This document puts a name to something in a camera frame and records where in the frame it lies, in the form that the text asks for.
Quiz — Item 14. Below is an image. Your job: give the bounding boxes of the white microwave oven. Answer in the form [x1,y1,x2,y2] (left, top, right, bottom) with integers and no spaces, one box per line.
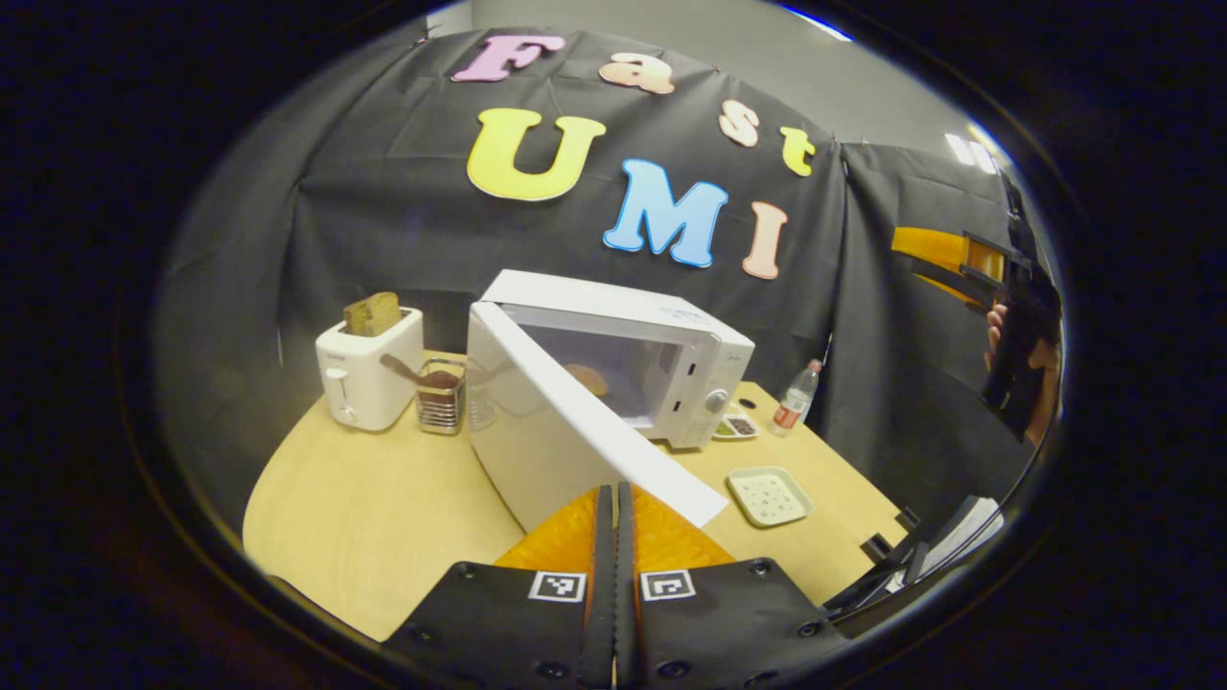
[467,269,756,531]

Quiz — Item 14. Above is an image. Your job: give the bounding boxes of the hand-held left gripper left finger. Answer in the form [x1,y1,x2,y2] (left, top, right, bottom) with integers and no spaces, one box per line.
[383,484,615,690]

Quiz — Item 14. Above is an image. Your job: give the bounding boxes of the white divided dish of beans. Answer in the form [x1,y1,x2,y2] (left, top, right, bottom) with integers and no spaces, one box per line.
[711,402,760,442]

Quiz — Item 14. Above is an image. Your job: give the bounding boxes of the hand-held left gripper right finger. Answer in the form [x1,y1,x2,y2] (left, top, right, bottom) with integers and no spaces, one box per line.
[613,482,849,690]

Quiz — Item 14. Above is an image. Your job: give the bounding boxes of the dark frame with white sheet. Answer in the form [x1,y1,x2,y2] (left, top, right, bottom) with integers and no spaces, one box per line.
[824,494,1006,614]

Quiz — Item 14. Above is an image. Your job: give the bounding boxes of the pale green square plate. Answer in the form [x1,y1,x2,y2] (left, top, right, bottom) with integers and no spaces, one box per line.
[726,466,815,529]

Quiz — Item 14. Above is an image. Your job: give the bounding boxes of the black backdrop cloth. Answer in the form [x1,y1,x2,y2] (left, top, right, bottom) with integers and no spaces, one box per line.
[153,27,1055,538]

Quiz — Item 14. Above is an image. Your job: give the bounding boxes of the clear plastic bottle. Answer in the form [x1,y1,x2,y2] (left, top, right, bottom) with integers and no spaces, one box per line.
[770,359,823,439]

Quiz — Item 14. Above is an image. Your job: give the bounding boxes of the brown wooden spoon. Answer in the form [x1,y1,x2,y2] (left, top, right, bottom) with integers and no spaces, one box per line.
[381,354,461,389]

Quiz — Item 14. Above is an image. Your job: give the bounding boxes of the metal wire basket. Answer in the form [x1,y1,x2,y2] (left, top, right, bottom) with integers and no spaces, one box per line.
[415,357,468,437]

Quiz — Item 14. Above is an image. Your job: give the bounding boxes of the oval bread piece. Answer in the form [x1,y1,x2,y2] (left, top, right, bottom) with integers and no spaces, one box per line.
[564,362,610,399]

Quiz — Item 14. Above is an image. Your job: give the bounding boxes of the brown bread slice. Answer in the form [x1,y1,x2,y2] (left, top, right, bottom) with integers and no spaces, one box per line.
[343,291,404,337]

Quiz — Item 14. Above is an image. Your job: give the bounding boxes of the white toaster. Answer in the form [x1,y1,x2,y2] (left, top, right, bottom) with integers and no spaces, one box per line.
[315,307,425,432]

